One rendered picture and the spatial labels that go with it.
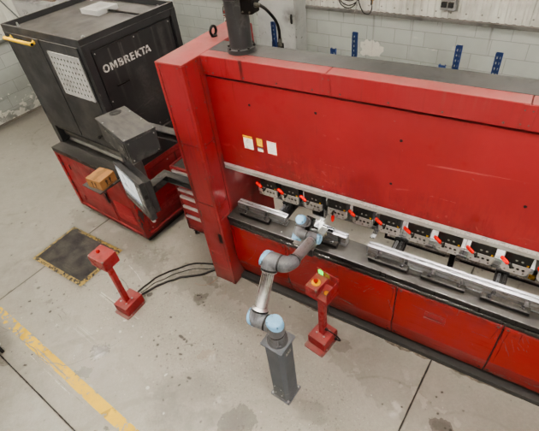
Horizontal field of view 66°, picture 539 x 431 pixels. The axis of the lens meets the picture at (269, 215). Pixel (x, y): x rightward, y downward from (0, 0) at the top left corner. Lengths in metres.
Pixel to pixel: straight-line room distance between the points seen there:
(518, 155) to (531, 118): 0.22
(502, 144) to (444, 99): 0.38
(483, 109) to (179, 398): 3.06
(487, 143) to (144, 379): 3.19
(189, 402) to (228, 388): 0.33
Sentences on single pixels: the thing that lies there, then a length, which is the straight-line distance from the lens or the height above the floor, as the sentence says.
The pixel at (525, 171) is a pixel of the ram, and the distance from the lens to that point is 2.55.
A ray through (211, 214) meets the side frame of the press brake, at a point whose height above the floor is 0.95.
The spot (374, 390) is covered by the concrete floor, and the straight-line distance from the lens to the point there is 3.69.
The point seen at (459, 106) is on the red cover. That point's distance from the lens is 2.39.
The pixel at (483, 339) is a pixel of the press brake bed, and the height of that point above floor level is 0.56.
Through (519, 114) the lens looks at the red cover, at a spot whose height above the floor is 2.24.
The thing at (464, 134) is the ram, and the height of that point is 2.07.
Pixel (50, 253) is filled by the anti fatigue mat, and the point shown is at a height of 0.01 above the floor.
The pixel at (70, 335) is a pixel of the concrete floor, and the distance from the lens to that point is 4.58.
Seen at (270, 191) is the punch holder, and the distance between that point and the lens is 3.35.
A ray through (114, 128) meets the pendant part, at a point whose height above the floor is 1.95.
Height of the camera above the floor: 3.33
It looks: 42 degrees down
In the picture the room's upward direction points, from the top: 8 degrees counter-clockwise
